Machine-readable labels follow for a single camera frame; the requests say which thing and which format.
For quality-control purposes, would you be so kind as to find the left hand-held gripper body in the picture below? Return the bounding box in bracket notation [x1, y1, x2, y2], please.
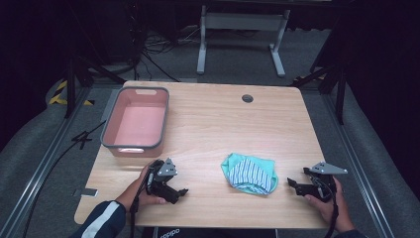
[145, 157, 182, 203]

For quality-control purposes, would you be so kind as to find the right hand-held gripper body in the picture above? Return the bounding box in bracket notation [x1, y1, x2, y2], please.
[298, 161, 349, 203]

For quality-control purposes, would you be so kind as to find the person's right hand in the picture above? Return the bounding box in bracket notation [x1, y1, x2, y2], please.
[303, 176, 357, 234]

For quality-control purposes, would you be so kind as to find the person's left hand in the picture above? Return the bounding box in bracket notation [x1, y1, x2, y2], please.
[115, 164, 168, 212]

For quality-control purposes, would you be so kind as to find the teal striped cloth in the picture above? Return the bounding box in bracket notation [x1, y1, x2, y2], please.
[220, 152, 279, 196]

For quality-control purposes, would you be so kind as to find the pink basket with grey rim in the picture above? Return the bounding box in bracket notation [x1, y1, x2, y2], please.
[100, 85, 170, 159]

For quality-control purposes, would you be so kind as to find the grey tape piece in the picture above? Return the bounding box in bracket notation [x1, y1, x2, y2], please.
[72, 187, 99, 198]

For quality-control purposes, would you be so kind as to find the black metal stand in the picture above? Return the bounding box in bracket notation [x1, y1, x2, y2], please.
[62, 54, 127, 120]
[289, 62, 349, 126]

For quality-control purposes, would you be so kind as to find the black tape cross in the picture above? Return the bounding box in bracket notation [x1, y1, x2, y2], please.
[70, 130, 94, 151]

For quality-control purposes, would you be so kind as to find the yellow and black floor tape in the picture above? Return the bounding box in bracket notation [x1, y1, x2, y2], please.
[48, 79, 96, 107]

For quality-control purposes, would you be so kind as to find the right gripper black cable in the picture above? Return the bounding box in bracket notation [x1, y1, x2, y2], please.
[316, 178, 341, 238]

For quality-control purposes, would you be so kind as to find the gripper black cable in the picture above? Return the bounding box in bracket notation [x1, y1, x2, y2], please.
[129, 167, 157, 238]
[316, 178, 341, 238]

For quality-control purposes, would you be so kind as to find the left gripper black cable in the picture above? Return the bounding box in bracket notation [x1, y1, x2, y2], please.
[129, 167, 157, 238]

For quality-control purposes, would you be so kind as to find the aluminium floor rail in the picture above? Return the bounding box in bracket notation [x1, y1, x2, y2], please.
[321, 93, 397, 238]
[0, 86, 93, 238]

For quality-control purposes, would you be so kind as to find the black floor cable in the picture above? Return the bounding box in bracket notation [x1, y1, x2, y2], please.
[20, 119, 108, 238]

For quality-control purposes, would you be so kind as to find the bundle of floor cables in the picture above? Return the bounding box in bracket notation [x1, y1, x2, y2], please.
[132, 24, 202, 83]

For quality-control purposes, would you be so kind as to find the grey metal desk frame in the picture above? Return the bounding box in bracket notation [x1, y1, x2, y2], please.
[196, 4, 292, 79]

